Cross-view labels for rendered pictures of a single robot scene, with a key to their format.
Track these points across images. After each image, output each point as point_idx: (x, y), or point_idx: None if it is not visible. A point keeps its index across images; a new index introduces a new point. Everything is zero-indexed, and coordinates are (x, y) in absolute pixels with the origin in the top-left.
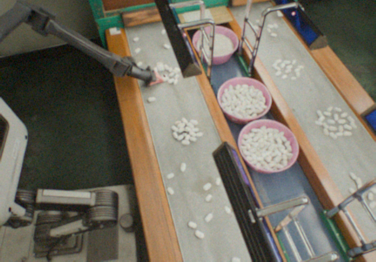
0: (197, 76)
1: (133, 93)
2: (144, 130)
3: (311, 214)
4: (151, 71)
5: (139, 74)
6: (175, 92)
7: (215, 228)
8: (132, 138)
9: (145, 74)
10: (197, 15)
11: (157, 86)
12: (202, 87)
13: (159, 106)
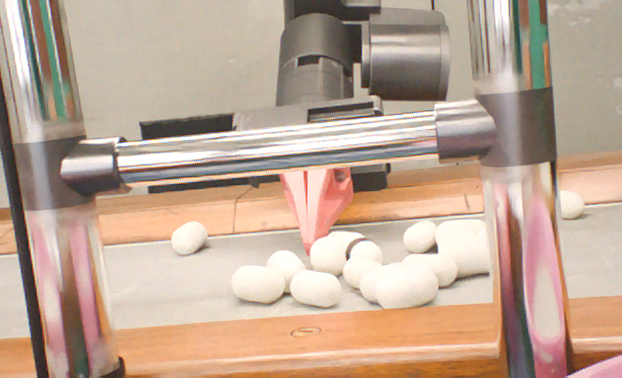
0: (177, 325)
1: (279, 194)
2: None
3: None
4: (306, 106)
5: (278, 72)
6: (159, 302)
7: None
8: (1, 211)
9: (283, 89)
10: None
11: (301, 257)
12: None
13: (114, 267)
